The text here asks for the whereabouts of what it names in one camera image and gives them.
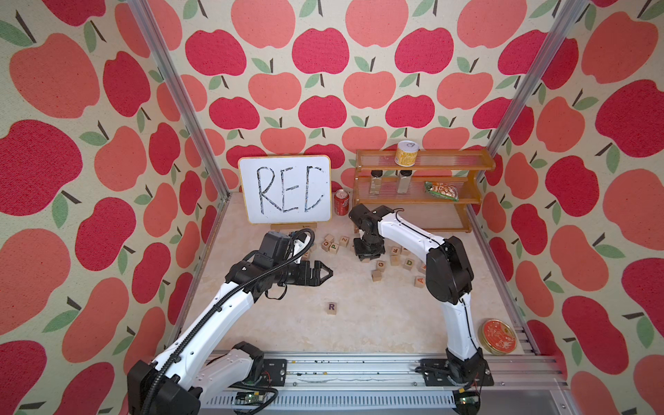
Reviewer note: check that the yellow tin can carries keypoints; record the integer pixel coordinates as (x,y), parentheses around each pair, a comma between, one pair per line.
(406,153)

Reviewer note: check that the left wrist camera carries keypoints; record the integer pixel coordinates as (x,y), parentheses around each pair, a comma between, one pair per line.
(300,245)

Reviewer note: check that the green snack packet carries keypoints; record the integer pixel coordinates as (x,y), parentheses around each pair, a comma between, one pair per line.
(444,191)

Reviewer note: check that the red soda can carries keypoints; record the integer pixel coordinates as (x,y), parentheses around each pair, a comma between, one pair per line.
(341,202)

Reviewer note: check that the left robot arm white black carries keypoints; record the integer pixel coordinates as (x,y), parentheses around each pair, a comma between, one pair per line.
(181,378)

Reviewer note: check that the whiteboard with RED writing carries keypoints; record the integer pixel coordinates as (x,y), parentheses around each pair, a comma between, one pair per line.
(284,190)

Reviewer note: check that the wooden easel stand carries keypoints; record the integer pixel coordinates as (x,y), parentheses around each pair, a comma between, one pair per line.
(291,227)

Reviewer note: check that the right glass spice jar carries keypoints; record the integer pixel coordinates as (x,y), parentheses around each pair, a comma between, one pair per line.
(404,179)

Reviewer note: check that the left glass spice jar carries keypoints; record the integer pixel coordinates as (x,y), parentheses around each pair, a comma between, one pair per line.
(376,182)

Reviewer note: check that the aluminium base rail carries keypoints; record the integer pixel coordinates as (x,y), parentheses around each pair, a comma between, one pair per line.
(397,384)

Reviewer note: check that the red round tin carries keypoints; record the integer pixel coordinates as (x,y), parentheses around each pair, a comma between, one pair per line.
(498,337)

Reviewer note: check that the wooden block letter A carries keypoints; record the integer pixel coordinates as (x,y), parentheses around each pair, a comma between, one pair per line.
(419,281)

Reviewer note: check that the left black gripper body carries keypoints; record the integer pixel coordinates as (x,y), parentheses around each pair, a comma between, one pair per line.
(286,271)

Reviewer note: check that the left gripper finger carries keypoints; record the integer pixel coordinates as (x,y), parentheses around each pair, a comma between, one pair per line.
(320,268)
(317,279)

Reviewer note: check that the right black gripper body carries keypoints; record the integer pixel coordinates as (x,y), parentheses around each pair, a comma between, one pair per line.
(366,248)

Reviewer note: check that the glass spice jar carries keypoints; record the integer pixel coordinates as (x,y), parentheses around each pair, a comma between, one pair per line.
(404,179)
(376,182)

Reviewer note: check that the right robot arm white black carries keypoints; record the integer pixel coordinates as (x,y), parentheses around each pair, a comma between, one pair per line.
(448,278)

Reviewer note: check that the wooden two-tier shelf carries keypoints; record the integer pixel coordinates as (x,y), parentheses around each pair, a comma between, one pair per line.
(457,167)

